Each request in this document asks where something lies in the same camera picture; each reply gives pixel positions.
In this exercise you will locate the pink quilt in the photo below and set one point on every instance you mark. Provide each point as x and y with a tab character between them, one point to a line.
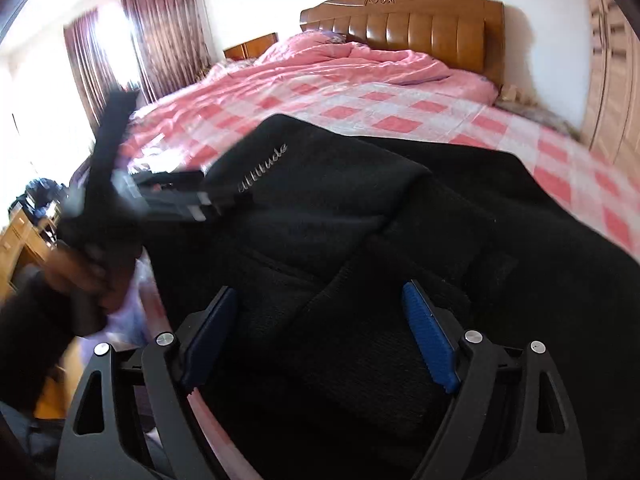
350	62

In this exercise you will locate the person's left forearm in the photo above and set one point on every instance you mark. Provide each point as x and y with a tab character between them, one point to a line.
27	325

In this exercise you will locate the brown wooden nightstand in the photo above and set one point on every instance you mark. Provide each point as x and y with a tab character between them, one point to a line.
250	47

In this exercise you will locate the purple pillow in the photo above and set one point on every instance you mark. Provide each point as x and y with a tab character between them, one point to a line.
332	36

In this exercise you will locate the person's left hand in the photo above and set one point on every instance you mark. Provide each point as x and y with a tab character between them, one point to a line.
67	272

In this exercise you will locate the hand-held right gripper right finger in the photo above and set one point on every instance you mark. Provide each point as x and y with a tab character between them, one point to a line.
432	340

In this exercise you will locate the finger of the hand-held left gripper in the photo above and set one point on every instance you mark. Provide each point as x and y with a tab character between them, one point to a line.
200	205
167	178

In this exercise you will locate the dark red curtain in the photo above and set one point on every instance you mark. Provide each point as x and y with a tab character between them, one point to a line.
95	70
165	35

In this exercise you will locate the brown wooden padded headboard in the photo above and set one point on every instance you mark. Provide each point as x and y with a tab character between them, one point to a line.
425	25

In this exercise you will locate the small items on nightstand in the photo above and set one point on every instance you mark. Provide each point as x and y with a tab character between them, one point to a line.
512	94

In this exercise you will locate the pink checked bed sheet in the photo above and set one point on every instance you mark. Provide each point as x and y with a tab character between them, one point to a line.
400	115

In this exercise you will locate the light wooden wardrobe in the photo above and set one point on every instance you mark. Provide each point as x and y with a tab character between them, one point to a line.
612	70

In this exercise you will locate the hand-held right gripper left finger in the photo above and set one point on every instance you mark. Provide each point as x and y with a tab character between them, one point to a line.
210	340

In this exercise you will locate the wooden desk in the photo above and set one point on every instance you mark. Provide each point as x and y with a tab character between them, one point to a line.
22	255

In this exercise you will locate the black pants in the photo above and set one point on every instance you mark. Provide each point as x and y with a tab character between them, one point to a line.
350	235

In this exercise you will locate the nightstand with floral cloth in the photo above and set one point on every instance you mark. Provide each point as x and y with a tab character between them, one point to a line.
540	112

